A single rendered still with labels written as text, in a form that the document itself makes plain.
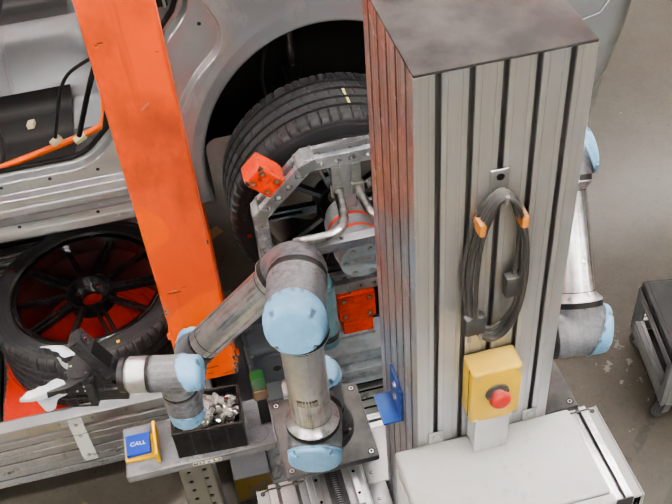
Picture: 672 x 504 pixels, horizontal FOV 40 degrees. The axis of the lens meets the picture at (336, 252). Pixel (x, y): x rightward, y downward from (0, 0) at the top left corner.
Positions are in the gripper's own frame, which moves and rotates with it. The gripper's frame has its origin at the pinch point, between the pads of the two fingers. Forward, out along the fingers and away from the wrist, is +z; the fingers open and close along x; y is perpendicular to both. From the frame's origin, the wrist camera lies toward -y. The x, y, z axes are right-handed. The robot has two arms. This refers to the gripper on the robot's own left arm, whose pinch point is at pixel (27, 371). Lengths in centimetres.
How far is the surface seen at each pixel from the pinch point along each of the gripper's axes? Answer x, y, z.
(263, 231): 78, 23, -39
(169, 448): 44, 73, -9
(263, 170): 76, 2, -42
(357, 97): 99, -7, -67
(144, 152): 50, -21, -19
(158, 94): 49, -35, -25
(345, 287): 87, 52, -60
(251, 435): 48, 73, -32
